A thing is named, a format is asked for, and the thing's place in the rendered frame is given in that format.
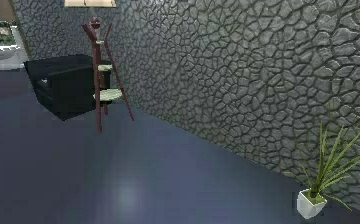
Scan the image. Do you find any green plant in white pot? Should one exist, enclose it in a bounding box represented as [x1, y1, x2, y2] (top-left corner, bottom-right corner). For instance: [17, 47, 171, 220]
[283, 103, 360, 220]

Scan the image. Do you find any black armchair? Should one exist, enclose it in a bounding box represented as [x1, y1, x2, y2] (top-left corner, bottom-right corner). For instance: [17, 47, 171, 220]
[23, 54, 113, 122]

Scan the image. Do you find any dark red tripod shelf stand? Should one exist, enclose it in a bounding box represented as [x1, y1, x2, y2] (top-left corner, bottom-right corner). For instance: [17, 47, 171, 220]
[80, 15, 136, 134]

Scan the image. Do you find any pale framed wall picture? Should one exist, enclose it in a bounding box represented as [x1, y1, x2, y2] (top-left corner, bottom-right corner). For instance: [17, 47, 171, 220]
[64, 0, 118, 8]

